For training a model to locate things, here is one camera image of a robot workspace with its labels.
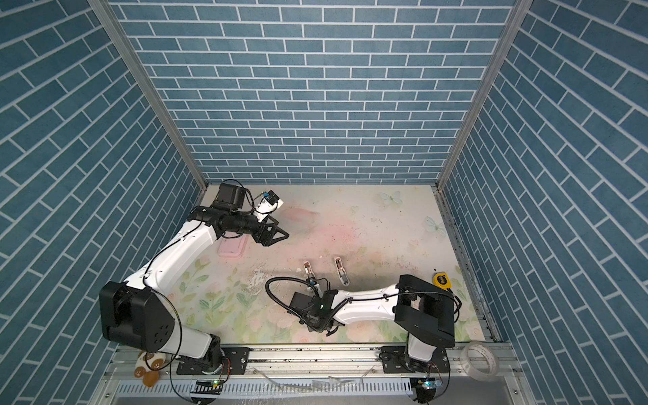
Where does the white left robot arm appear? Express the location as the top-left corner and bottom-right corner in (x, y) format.
(99, 179), (289, 374)

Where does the brown white plush toy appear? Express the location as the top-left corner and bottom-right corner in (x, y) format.
(133, 351), (168, 388)

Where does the clear tape roll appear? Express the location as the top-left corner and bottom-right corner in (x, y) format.
(460, 342), (500, 382)

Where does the aluminium corner frame post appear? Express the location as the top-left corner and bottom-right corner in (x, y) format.
(436, 0), (533, 192)
(88, 0), (209, 192)

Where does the pink phone case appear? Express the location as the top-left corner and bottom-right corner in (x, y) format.
(217, 236), (249, 259)

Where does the aluminium corner frame post left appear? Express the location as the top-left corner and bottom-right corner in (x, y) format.
(88, 0), (209, 192)

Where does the aluminium corner frame post right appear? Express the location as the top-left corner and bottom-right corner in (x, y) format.
(436, 0), (533, 192)

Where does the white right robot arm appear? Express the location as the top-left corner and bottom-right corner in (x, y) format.
(285, 274), (457, 364)

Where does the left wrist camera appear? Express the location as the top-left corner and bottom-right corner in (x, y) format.
(253, 190), (284, 222)

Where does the yellow tape measure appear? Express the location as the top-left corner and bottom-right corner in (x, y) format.
(432, 272), (452, 290)

